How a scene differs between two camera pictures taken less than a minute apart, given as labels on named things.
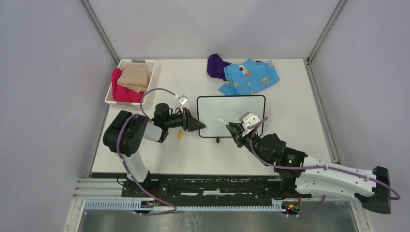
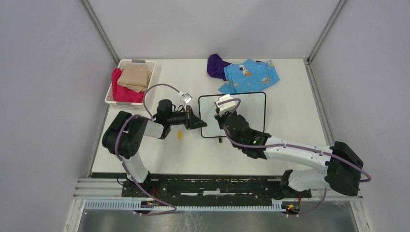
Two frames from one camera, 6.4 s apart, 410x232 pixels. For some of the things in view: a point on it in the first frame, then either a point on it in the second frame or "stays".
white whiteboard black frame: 215,112 stays
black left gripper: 189,123 stays
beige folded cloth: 136,77 stays
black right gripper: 238,136 → 220,119
